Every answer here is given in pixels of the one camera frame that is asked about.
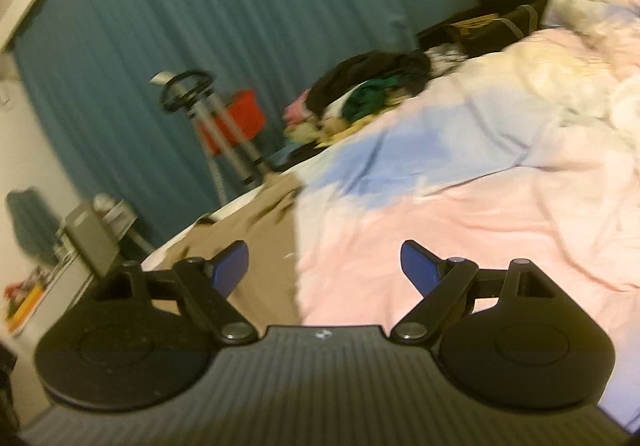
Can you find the white dressing table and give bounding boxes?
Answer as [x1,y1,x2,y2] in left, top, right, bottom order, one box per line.
[7,246,96,337]

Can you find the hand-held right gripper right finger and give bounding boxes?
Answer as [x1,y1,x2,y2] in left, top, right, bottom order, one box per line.
[390,239,560,345]

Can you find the tan printed t-shirt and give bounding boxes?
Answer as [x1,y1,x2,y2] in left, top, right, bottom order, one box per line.
[177,171,306,327]

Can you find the wavy-edged vanity mirror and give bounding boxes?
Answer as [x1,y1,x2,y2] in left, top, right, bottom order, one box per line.
[6,189,61,262]

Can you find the brown cardboard box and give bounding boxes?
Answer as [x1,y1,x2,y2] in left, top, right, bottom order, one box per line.
[442,14,506,44]

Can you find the grey chair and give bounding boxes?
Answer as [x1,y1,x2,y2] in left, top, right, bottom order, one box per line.
[60,203,123,279]

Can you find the blue window curtain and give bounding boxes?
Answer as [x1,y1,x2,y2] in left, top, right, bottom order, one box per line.
[10,0,481,247]

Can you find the red fabric bag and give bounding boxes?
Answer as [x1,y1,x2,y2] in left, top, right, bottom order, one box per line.
[195,89,267,157]

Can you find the pastel tie-dye bed blanket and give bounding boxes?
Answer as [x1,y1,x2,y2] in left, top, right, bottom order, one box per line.
[142,0,640,432]

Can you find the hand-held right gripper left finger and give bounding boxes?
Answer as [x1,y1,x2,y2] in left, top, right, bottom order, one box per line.
[92,240,259,345]

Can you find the garment steamer stand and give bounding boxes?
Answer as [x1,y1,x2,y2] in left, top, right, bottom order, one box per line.
[150,70,273,204]

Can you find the pile of mixed clothes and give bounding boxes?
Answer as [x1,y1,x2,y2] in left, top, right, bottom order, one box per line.
[282,50,433,144]

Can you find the yellow tray of trinkets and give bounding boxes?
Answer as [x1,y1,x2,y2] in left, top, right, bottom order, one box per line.
[5,282,45,328]

